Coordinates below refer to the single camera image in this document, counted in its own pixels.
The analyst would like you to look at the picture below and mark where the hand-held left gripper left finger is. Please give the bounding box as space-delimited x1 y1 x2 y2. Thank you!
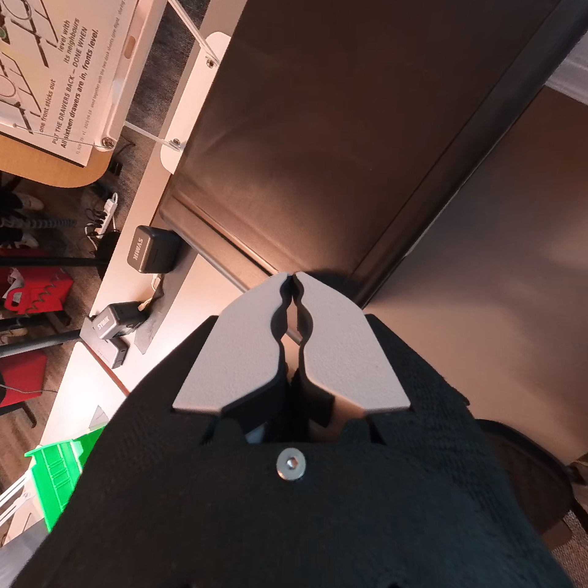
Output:
172 272 296 418

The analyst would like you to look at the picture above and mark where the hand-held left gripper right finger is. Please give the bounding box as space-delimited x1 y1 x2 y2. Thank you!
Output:
293 271 412 418

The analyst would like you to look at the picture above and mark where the black battery charger box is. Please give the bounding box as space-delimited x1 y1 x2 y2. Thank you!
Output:
94 301 147 341
126 225 182 275

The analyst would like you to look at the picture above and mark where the grey charging dock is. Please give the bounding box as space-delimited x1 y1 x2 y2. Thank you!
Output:
80 317 130 369

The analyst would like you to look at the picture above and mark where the white power strip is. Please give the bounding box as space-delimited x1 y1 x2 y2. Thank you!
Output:
94 192 119 232

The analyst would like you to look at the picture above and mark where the red plastic crate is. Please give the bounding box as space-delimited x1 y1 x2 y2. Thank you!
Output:
0 351 49 416
0 266 74 318

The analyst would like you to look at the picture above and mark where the green plastic bin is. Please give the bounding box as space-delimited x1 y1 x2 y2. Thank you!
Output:
24 425 108 533

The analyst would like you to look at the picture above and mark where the wooden desk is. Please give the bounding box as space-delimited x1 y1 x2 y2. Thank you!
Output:
0 133 115 188

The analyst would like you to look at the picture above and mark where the white text instruction board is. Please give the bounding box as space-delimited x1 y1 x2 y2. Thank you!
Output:
0 0 168 168

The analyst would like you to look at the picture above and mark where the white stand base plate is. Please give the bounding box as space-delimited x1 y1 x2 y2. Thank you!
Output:
160 32 231 175

